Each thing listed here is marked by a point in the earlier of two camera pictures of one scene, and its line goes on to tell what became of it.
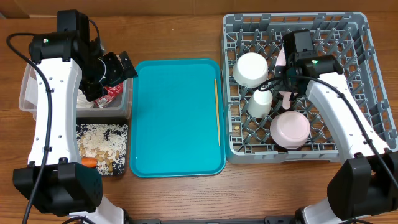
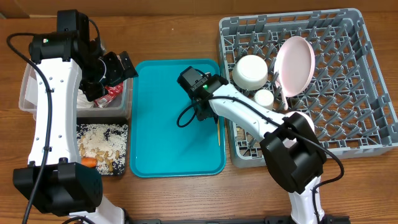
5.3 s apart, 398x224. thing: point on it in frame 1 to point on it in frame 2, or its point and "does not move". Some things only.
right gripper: x=285 y=73 to x=208 y=112
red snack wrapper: x=113 y=91 does not move
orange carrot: x=89 y=162 does not move
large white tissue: x=83 y=101 does not move
